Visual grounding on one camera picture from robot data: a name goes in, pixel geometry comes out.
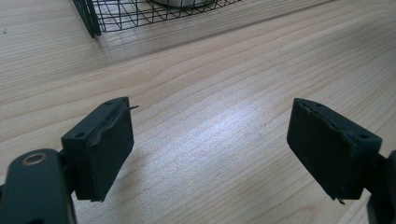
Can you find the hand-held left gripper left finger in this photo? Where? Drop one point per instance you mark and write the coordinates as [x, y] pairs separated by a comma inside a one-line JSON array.
[[104, 155]]

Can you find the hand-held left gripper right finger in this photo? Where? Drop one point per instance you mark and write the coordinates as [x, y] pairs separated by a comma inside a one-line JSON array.
[[327, 152]]

